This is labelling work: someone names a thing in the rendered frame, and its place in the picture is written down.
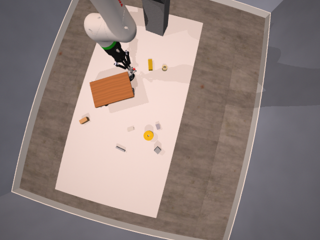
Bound yellow ring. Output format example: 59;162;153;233
143;130;154;141

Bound yellow rectangular block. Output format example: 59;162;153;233
148;59;153;71

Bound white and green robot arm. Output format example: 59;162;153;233
84;0;137;56

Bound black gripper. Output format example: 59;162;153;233
112;48;133;72

